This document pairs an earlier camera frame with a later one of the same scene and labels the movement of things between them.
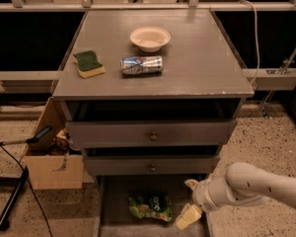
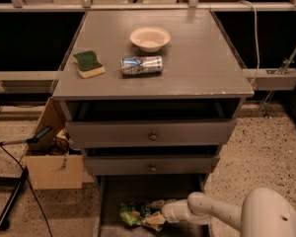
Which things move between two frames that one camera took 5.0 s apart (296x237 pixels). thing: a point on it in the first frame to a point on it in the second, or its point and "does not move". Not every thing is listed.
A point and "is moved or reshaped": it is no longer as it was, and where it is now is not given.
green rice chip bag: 151,204 is moved or reshaped
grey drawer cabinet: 150,99 does not move
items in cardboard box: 64,145 does not move
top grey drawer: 151,132 does not move
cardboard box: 50,171 does not move
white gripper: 200,195 to 172,211
